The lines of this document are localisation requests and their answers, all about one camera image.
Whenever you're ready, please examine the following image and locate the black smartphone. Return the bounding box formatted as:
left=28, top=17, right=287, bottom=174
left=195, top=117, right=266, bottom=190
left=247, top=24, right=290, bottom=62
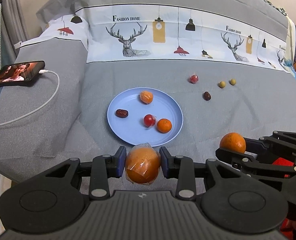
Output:
left=0, top=60, right=46, bottom=87

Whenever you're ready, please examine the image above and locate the blue round plate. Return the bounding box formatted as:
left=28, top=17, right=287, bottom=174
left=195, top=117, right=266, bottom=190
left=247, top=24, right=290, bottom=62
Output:
left=107, top=87, right=184, bottom=147

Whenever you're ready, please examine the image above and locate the grey curtain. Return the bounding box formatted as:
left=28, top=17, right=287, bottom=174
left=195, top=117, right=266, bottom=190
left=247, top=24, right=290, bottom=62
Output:
left=1, top=0, right=30, bottom=46

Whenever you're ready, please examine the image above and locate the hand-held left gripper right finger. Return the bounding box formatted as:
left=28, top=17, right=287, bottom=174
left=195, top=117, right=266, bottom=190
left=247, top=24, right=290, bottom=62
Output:
left=159, top=147, right=239, bottom=198

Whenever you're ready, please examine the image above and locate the white charging cable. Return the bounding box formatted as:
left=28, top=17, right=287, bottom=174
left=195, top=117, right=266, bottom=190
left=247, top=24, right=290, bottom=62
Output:
left=0, top=69, right=60, bottom=130

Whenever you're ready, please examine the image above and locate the bare mandarin orange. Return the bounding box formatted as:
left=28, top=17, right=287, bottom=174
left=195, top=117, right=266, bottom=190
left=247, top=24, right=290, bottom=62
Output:
left=219, top=132, right=246, bottom=154
left=157, top=118, right=173, bottom=133

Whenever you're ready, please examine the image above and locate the grey printed pillow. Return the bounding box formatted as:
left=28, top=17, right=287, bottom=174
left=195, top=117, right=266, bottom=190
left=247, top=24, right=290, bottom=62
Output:
left=0, top=15, right=89, bottom=183

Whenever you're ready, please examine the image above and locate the plastic-wrapped mandarin orange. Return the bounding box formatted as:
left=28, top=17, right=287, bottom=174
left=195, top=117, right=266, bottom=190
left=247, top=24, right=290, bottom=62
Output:
left=139, top=90, right=154, bottom=105
left=125, top=142, right=161, bottom=185

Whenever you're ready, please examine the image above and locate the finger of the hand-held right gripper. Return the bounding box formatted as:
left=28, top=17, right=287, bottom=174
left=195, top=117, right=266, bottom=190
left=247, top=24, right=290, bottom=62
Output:
left=215, top=148, right=296, bottom=178
left=245, top=131, right=296, bottom=155

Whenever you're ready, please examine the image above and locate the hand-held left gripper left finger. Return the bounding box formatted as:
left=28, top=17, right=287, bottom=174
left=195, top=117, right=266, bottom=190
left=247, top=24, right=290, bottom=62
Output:
left=42, top=146, right=127, bottom=198

